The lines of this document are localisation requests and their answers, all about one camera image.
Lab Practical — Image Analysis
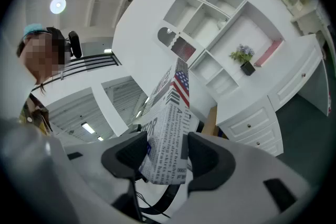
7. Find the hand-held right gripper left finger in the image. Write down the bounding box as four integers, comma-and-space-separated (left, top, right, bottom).
64, 131, 149, 206

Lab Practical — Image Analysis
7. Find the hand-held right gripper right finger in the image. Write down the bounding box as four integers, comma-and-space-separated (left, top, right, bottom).
167, 132, 311, 224

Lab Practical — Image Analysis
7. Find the white wooden drawer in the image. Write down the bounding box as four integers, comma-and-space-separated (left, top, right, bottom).
274, 46, 323, 112

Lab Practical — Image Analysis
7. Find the white shelf cabinet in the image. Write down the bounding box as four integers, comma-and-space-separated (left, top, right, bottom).
152, 0, 333, 158

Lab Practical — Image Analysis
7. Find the black metal railing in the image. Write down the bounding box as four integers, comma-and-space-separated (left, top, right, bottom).
30, 52, 123, 93

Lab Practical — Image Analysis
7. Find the yellow plaid shirt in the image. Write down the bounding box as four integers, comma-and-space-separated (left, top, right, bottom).
18, 93, 53, 137

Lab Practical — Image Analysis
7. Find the potted purple flower plant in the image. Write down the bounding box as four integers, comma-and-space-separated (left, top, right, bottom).
229, 44, 257, 77

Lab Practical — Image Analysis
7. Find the pink board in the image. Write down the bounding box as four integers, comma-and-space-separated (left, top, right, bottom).
254, 39, 285, 68

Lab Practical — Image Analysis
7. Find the person's head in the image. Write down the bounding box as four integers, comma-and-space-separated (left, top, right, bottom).
17, 23, 66, 85

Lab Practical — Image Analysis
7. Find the clear glass ornament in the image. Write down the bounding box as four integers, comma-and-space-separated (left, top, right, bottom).
216, 18, 229, 30

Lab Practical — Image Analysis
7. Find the round ceiling lamp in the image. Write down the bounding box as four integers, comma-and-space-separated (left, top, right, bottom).
49, 0, 67, 15

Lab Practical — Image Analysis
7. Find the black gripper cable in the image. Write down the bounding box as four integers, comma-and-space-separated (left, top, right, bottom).
135, 178, 182, 218

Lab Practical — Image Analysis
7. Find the black head-mounted camera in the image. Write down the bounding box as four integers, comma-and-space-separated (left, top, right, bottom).
47, 26, 83, 65

